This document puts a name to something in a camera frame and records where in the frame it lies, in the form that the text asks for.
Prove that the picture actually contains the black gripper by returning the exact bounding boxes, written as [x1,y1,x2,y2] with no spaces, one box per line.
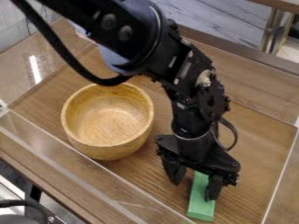
[155,135,241,201]

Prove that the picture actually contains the green rectangular stick block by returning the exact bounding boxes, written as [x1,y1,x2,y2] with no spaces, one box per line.
[187,171,215,221]

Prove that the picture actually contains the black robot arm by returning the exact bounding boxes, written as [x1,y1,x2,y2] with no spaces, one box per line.
[11,0,241,200]

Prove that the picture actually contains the brown wooden bowl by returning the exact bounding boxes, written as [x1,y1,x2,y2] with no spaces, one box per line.
[60,83,155,160]

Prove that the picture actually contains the black clamp under table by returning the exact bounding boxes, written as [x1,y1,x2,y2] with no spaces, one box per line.
[0,182,67,224]

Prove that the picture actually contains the metal table leg background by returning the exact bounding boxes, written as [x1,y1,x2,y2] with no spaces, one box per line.
[262,9,295,55]

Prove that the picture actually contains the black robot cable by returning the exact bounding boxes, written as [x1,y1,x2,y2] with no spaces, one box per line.
[11,0,134,88]

